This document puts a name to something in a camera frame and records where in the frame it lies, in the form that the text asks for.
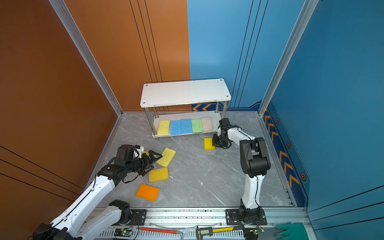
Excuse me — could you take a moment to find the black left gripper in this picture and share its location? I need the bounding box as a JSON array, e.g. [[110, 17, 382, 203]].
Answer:
[[126, 149, 163, 176]]

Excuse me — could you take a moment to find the thick yellow foam sponge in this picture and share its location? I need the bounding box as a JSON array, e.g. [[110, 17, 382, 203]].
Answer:
[[204, 138, 216, 151]]

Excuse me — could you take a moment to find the beige foam sponge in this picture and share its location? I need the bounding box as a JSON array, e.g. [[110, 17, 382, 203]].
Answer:
[[201, 117, 213, 133]]

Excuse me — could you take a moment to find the yellow cellulose sponge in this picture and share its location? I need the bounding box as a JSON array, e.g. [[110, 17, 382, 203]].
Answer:
[[157, 148, 176, 167], [157, 120, 171, 136]]

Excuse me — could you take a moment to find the green cellulose sponge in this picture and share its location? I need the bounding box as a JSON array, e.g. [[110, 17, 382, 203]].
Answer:
[[191, 119, 203, 134]]

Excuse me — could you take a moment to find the blue cellulose sponge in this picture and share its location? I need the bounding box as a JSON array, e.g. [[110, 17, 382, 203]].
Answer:
[[180, 119, 193, 135], [170, 120, 182, 136]]

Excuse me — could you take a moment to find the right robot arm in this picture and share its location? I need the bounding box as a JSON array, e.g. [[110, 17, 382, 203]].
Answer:
[[212, 118, 271, 226]]

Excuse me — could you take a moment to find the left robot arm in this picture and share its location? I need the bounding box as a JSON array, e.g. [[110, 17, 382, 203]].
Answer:
[[30, 145, 162, 240]]

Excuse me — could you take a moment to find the white two-tier shelf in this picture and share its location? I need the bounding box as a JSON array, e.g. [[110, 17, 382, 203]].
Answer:
[[140, 79, 232, 138]]

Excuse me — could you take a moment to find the orange foam sponge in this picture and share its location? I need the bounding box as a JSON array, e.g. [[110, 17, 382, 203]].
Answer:
[[136, 184, 160, 202]]

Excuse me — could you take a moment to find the left circuit board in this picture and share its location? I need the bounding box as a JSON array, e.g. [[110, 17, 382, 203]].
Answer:
[[114, 228, 133, 238]]

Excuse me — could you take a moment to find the circuit board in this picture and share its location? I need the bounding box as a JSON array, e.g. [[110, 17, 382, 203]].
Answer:
[[250, 228, 265, 235], [114, 228, 133, 238]]

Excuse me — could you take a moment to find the digital caliper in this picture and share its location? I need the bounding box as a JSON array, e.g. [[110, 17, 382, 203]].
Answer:
[[196, 226, 244, 240]]

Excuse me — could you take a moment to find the right circuit board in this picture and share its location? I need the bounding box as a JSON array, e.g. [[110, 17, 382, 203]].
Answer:
[[250, 228, 265, 235]]

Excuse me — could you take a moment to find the green rubber glove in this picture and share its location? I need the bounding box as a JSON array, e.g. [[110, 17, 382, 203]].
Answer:
[[276, 223, 309, 240]]

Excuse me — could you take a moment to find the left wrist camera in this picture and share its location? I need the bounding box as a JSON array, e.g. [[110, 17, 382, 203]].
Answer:
[[133, 145, 144, 159]]

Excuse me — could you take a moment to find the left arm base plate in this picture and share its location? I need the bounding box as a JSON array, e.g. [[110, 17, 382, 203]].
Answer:
[[117, 209, 147, 226]]

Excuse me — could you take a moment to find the aluminium front rail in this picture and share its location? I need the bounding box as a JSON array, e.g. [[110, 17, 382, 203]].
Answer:
[[83, 206, 317, 240]]

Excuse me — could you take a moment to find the red-handled tool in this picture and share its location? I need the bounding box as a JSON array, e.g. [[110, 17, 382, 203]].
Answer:
[[140, 228, 178, 235]]

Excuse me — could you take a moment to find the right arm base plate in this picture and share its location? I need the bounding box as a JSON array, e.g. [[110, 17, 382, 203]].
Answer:
[[225, 209, 268, 226]]

